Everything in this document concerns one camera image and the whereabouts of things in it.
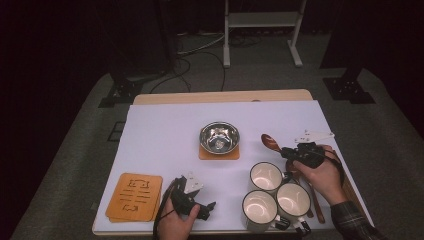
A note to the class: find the person's right hand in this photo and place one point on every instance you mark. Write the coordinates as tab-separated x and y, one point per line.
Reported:
328	180

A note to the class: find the black stand base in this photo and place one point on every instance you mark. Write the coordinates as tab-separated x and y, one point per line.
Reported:
348	89
121	90

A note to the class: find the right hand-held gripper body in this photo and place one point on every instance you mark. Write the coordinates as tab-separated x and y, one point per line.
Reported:
310	155

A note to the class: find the shiny steel bowl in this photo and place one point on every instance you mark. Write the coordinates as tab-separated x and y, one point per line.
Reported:
220	137

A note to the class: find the person's left hand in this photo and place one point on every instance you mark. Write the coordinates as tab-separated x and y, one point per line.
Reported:
173	226

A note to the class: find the white metal stand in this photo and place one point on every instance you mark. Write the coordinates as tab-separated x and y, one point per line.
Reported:
261	19

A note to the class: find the wooden coaster with cut-outs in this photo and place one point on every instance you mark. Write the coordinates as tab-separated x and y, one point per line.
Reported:
133	196
120	220
206	156

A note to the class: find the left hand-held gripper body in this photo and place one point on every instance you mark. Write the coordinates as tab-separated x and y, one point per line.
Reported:
186	200

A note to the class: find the white cup with black rim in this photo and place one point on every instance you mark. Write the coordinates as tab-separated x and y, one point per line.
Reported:
265	176
293	200
260	208

